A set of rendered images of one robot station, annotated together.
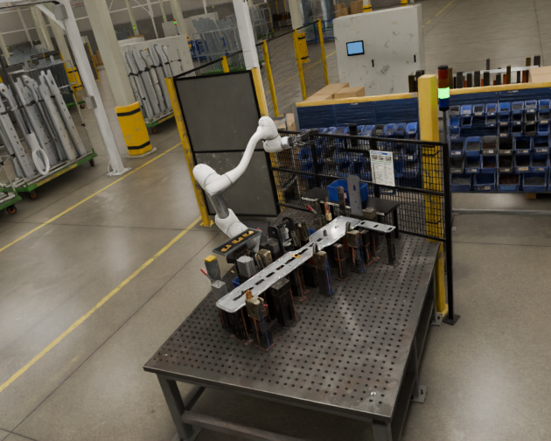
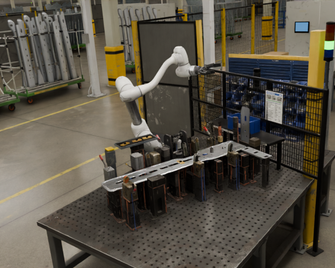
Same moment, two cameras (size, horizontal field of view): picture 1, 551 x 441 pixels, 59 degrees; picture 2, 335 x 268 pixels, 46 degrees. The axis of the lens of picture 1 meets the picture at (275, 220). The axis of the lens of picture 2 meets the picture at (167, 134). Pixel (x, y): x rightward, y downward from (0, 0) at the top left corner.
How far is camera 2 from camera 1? 0.64 m
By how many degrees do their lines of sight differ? 10
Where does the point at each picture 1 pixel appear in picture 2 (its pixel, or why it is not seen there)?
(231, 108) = not seen: hidden behind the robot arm
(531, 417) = not seen: outside the picture
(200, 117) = (152, 55)
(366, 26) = (314, 10)
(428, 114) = (316, 63)
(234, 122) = not seen: hidden behind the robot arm
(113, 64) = (109, 14)
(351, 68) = (295, 43)
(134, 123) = (116, 61)
